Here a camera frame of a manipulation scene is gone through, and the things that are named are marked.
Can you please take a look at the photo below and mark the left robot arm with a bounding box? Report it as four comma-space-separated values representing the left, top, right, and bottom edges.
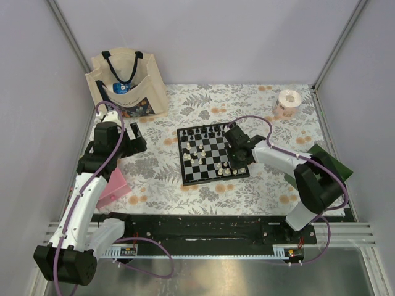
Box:
33, 121, 147, 286

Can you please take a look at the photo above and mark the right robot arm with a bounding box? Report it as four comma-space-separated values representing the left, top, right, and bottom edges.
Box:
224, 124, 348, 244

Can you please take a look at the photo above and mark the black magnetic chess board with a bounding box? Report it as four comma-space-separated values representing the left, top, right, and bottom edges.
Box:
177, 123, 250, 186

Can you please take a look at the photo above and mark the pink plastic box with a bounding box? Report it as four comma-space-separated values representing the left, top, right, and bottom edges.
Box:
96, 168, 131, 209

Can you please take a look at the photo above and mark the floral patterned table mat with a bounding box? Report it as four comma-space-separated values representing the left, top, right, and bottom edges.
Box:
101, 84, 326, 216

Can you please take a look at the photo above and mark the pink wrapped toilet paper roll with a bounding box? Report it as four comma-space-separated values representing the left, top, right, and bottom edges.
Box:
273, 89, 302, 120

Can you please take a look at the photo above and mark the cream canvas tote bag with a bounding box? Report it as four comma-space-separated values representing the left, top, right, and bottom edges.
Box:
85, 47, 168, 118

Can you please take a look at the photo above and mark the dark green plastic box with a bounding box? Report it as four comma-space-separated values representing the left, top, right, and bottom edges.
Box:
284, 144, 353, 189

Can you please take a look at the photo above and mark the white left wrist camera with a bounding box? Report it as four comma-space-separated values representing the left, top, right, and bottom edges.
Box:
94, 110, 121, 126

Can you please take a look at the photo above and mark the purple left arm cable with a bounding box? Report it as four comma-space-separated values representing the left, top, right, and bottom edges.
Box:
52, 99, 175, 296

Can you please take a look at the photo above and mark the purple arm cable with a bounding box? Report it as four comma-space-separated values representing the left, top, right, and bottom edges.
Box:
227, 115, 351, 266
52, 99, 175, 296

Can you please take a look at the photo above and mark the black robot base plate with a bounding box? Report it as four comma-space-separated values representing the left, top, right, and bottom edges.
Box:
92, 212, 317, 257

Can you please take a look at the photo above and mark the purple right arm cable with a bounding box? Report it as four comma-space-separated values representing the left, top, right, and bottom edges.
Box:
227, 115, 351, 266

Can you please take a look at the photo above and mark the white slotted cable duct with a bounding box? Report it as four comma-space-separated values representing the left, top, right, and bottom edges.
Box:
101, 245, 138, 259

